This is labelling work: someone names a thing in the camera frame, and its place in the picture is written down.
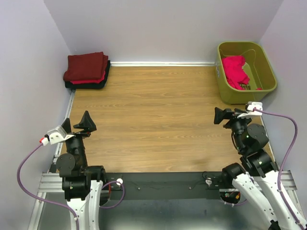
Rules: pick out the folded dark red shirt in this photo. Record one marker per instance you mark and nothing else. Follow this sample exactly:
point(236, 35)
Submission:
point(86, 67)

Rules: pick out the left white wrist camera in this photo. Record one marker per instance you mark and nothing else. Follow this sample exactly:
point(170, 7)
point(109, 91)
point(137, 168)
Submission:
point(55, 136)

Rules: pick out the pink t shirt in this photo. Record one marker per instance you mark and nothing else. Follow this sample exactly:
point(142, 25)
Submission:
point(235, 75)

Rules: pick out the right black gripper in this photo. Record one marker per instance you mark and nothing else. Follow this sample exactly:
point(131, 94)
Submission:
point(227, 113)

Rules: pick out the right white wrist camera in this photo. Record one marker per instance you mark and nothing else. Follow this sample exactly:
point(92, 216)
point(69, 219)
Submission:
point(252, 109)

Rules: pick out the folded black shirt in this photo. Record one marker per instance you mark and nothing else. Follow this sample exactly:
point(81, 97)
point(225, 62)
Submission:
point(90, 86)

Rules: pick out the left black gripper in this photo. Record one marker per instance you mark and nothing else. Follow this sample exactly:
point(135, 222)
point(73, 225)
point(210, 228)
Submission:
point(87, 123)

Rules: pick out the folded bright red shirt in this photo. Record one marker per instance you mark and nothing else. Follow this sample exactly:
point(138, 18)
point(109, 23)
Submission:
point(89, 81)

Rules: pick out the olive green plastic bin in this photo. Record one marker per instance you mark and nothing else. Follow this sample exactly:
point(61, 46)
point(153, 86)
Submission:
point(257, 67)

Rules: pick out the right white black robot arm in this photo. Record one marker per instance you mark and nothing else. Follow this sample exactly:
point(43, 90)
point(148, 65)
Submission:
point(257, 177)

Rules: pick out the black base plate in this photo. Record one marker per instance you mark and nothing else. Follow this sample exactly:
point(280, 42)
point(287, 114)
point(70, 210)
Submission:
point(171, 185)

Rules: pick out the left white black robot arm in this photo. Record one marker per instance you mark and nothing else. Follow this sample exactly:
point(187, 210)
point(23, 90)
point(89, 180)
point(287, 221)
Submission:
point(81, 183)

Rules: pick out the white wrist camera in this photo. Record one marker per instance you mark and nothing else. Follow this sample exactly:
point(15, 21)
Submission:
point(55, 136)
point(252, 109)

